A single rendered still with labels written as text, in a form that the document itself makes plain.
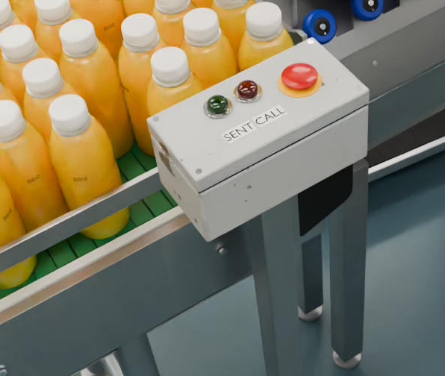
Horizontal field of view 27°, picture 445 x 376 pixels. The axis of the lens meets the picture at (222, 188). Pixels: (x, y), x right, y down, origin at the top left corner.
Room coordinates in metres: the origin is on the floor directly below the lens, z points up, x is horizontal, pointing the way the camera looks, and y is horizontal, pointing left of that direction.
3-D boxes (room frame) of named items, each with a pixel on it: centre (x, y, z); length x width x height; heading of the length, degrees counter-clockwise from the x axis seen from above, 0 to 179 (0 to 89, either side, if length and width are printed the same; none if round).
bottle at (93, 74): (0.82, 0.13, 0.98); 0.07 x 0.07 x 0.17
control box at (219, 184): (0.65, -0.05, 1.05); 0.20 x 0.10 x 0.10; 114
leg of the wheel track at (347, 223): (0.96, -0.20, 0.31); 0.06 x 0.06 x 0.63; 24
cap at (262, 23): (0.80, -0.07, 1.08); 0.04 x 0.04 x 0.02
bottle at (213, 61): (0.81, 0.00, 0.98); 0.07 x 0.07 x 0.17
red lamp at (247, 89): (0.67, -0.04, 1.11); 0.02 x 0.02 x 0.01
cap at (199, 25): (0.81, 0.00, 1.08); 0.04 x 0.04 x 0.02
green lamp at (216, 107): (0.65, -0.01, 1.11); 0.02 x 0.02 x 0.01
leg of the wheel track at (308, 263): (1.09, -0.15, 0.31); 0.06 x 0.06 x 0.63; 24
